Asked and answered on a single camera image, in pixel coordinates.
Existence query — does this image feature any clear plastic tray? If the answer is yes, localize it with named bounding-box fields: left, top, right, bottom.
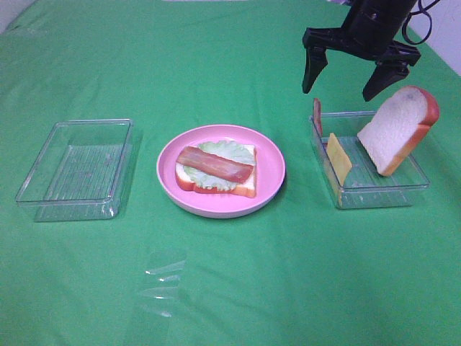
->
left=16, top=119, right=134, bottom=222
left=310, top=111, right=429, bottom=209

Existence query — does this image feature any pink round plate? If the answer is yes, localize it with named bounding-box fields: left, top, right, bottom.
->
left=156, top=124, right=285, bottom=218

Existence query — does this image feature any left clear plastic tray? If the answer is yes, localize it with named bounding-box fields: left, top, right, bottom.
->
left=16, top=119, right=134, bottom=222

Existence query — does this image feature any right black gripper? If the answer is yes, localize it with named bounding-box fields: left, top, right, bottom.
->
left=302, top=0, right=421, bottom=102

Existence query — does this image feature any bacon strip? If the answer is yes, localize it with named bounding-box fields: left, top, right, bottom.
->
left=176, top=146, right=254, bottom=183
left=313, top=98, right=323, bottom=136

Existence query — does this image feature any bread slice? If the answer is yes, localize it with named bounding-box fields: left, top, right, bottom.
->
left=174, top=143, right=259, bottom=198
left=357, top=86, right=440, bottom=177

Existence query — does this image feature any green lettuce leaf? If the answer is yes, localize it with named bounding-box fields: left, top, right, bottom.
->
left=183, top=140, right=256, bottom=192

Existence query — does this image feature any right clear plastic tray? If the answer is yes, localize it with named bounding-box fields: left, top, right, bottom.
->
left=310, top=111, right=429, bottom=209

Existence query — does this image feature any yellow cheese slice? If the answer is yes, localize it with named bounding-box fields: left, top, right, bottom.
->
left=326, top=133, right=352, bottom=186

